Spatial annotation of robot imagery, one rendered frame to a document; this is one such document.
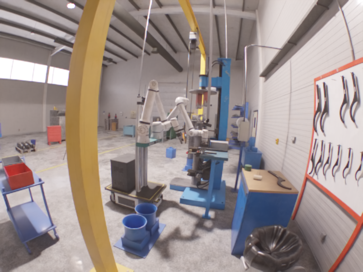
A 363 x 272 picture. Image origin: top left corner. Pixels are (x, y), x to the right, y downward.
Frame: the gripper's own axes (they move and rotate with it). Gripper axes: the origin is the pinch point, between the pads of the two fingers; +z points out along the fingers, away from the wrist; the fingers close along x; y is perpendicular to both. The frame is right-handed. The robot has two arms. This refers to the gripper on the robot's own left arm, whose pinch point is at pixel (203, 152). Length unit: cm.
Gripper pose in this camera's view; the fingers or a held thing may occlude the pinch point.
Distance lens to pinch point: 241.0
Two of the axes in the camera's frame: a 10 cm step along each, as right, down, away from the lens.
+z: -0.6, 9.9, 1.3
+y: 2.6, -1.1, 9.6
